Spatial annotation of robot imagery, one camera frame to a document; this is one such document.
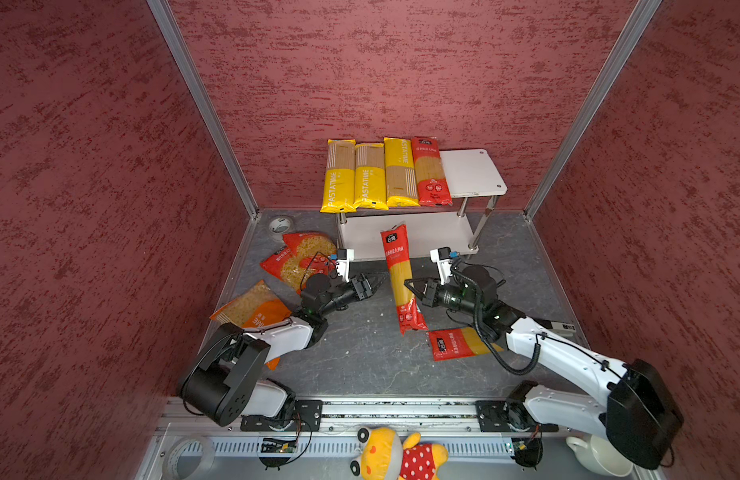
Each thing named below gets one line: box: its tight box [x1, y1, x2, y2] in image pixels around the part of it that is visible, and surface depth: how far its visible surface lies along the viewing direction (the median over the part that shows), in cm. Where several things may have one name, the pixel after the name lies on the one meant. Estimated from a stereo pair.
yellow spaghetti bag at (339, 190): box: [320, 139, 357, 213], surface depth 80 cm
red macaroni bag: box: [260, 232, 338, 295], surface depth 102 cm
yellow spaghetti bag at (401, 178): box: [384, 138, 421, 207], surface depth 81 cm
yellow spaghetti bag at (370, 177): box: [353, 143, 389, 211], surface depth 80 cm
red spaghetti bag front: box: [429, 328, 505, 362], surface depth 85 cm
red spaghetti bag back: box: [380, 224, 428, 335], surface depth 78 cm
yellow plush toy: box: [350, 426, 449, 480], surface depth 65 cm
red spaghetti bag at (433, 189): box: [411, 136, 453, 207], surface depth 81 cm
